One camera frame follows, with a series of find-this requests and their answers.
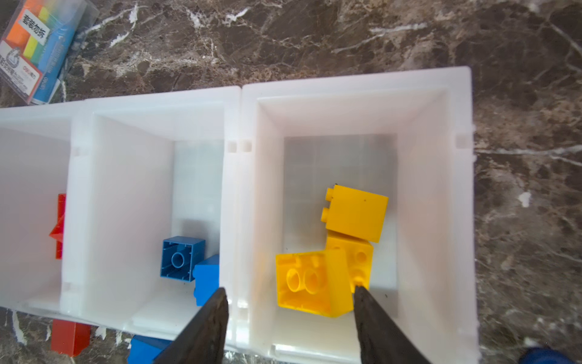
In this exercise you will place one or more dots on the long red lego brick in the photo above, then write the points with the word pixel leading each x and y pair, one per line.
pixel 57 232

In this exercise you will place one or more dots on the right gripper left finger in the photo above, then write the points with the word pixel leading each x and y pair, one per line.
pixel 203 339

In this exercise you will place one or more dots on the highlighter marker pack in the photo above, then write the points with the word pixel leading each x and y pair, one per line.
pixel 40 44

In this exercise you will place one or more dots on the blue stapler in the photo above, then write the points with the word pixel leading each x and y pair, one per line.
pixel 539 355

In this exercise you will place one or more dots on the right white plastic bin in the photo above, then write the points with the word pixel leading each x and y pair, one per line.
pixel 349 182

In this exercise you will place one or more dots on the blue lego brick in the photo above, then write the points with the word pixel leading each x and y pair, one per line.
pixel 206 277
pixel 143 350
pixel 179 257

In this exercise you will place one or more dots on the middle white plastic bin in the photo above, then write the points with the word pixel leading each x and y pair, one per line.
pixel 144 169

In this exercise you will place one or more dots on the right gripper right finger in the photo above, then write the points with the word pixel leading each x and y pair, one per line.
pixel 380 338

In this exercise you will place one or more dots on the yellow lego brick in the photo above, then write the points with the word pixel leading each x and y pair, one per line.
pixel 355 213
pixel 315 282
pixel 359 256

